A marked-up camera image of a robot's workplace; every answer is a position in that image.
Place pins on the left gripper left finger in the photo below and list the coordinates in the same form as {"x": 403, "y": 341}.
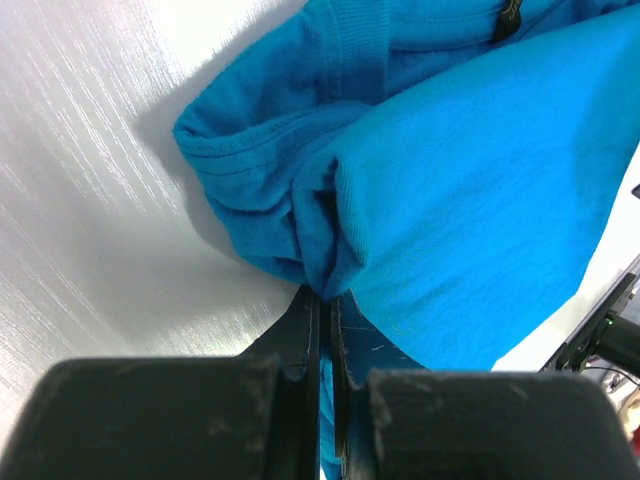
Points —
{"x": 250, "y": 416}

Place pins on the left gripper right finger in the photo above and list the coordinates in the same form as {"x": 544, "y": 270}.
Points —
{"x": 397, "y": 420}

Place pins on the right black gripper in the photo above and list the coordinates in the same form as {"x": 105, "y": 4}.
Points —
{"x": 606, "y": 332}

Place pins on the blue t shirt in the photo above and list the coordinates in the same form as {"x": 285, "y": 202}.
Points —
{"x": 451, "y": 165}

